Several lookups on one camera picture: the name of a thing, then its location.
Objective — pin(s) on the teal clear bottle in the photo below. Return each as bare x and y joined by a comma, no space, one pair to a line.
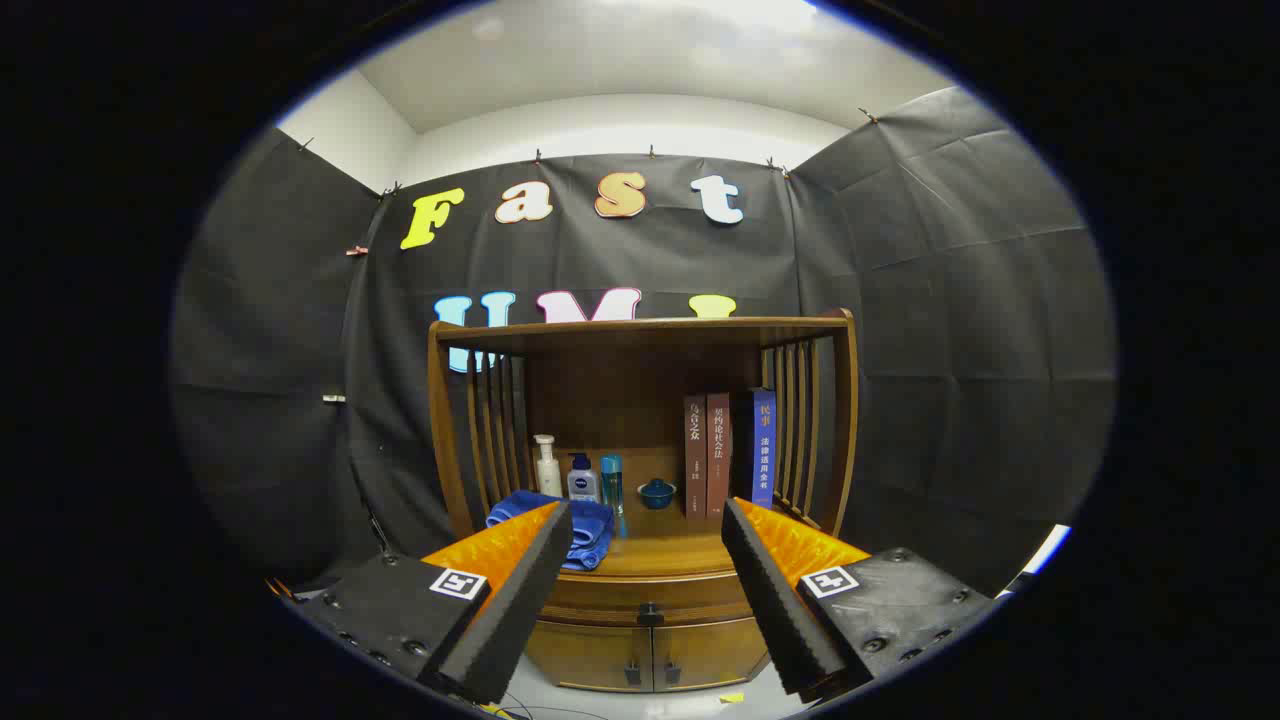
612,490

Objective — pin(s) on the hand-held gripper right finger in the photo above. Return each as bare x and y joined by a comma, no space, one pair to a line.
775,600

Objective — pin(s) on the folded blue towel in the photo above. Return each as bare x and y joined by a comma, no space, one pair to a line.
592,530

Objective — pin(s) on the white bottle blue cap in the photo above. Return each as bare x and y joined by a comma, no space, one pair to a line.
583,485

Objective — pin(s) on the wooden cabinet door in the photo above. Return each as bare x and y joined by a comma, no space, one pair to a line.
590,655
705,652

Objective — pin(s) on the blue book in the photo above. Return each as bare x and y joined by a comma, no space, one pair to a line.
763,450

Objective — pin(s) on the white pump bottle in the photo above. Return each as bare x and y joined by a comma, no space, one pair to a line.
548,475

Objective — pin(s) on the dark brown book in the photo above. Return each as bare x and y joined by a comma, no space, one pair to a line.
695,460

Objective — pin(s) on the blue lidded teacup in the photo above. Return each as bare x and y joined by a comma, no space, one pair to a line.
657,494

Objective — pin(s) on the wooden cabinet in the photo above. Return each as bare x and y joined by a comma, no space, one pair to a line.
620,390

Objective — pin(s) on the reddish brown book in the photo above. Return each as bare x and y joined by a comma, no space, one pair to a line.
718,460

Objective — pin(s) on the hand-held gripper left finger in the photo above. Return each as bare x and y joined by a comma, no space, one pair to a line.
520,600

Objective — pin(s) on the wooden drawer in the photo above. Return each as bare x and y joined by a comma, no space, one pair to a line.
620,600

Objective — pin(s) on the black backdrop cloth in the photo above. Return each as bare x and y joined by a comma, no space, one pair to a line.
950,300

